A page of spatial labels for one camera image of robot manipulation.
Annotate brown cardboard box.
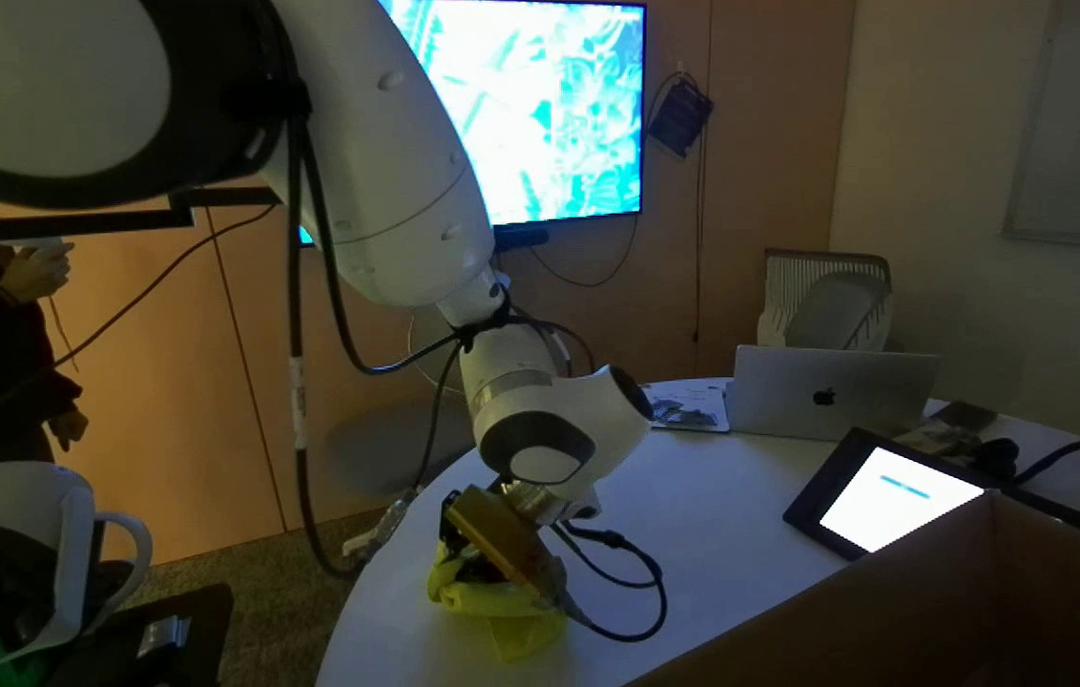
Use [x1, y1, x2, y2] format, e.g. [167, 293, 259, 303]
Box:
[628, 491, 1080, 687]

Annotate silver laptop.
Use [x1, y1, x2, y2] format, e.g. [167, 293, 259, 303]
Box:
[723, 343, 943, 441]

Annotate black tablet with lit screen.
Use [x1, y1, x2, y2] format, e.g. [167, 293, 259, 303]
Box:
[779, 425, 992, 560]

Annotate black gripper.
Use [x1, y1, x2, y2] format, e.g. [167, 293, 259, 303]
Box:
[437, 486, 568, 600]

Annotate black seat with small items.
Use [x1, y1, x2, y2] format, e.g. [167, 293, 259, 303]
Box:
[44, 581, 236, 687]

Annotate wall-mounted TV screen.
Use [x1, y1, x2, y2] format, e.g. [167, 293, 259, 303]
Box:
[295, 0, 651, 245]

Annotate black stand bar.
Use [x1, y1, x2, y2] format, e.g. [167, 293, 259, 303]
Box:
[0, 182, 283, 247]

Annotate black bar under TV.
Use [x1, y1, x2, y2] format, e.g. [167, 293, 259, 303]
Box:
[493, 220, 554, 254]

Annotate black flat table device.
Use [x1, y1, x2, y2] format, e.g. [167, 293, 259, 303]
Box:
[1008, 472, 1080, 551]

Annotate black table cable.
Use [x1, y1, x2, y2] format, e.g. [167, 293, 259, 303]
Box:
[1008, 436, 1080, 490]

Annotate printed papers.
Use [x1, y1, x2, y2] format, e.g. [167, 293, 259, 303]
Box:
[643, 378, 737, 436]

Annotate smartphone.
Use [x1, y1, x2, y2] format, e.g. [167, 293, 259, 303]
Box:
[931, 398, 999, 440]

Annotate white swivel chair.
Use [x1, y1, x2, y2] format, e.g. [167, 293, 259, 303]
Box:
[329, 388, 482, 502]

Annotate black wall-mounted device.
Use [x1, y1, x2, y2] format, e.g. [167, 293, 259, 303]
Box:
[650, 76, 718, 160]

